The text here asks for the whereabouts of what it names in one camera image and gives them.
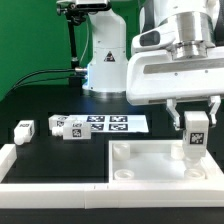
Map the black camera stand pole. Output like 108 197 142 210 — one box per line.
56 2 89 88

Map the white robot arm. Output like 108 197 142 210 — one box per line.
84 0 224 129

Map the white square table top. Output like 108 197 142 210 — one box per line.
109 140 208 182

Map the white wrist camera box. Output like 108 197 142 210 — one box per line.
131 23 176 55

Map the black cable lower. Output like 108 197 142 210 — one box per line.
13 77 86 92

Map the overhead camera on stand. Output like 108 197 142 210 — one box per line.
57 0 111 11

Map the black cable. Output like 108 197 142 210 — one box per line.
13 77 86 92
13 67 88 91

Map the white U-shaped fence frame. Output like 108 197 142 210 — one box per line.
0 144 224 209

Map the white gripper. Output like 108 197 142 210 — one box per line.
126 47 224 131

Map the white marker sheet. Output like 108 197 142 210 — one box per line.
74 115 149 133

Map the black cable upper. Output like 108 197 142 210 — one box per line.
13 67 88 91

